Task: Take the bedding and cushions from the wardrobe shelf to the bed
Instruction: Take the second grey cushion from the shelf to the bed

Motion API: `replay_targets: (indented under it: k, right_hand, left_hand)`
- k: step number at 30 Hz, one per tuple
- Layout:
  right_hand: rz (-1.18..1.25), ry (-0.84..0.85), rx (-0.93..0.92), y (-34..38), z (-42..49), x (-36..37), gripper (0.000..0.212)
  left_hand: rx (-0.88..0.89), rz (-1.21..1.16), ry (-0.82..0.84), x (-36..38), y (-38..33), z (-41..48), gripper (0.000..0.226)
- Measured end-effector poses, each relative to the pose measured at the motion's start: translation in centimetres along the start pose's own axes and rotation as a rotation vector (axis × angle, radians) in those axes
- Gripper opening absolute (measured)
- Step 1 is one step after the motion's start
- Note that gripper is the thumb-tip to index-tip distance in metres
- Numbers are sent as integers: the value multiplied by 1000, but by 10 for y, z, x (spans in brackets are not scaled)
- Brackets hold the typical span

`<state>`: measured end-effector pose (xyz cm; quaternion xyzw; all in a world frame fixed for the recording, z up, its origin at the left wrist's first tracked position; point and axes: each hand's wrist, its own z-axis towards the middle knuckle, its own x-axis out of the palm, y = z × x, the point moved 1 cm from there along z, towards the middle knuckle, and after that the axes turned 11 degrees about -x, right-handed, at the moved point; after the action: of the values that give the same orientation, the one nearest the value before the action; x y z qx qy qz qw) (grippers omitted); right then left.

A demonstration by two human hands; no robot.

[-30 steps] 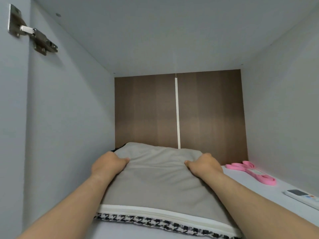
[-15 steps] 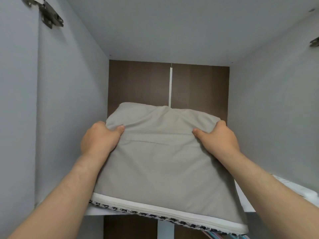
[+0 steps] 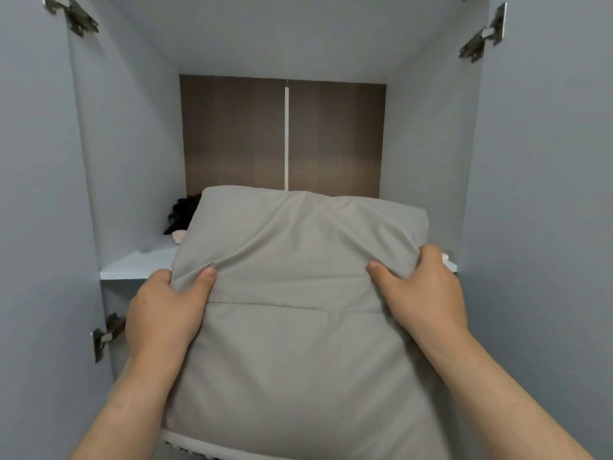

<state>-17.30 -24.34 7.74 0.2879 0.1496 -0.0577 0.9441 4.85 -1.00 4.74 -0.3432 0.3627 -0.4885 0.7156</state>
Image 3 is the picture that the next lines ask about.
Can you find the person's left hand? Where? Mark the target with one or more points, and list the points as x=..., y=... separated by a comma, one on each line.
x=163, y=320

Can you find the person's right hand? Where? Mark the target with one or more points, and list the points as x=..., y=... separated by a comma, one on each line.
x=426, y=301

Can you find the grey houndstooth cushion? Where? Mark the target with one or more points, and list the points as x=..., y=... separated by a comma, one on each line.
x=301, y=330

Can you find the white wardrobe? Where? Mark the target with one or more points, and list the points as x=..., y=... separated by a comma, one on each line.
x=287, y=52

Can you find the person's left forearm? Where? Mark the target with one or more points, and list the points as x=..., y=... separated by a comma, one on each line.
x=124, y=412

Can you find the person's right forearm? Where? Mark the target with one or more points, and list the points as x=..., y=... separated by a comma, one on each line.
x=503, y=402

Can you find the small white box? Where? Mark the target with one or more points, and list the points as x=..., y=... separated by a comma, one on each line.
x=449, y=263

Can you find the metal door hinge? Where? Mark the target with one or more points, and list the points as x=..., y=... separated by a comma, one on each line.
x=107, y=335
x=72, y=14
x=483, y=35

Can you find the small pink object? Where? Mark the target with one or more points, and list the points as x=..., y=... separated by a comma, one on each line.
x=178, y=237

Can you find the black cloth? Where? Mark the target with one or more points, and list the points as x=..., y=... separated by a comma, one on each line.
x=182, y=213

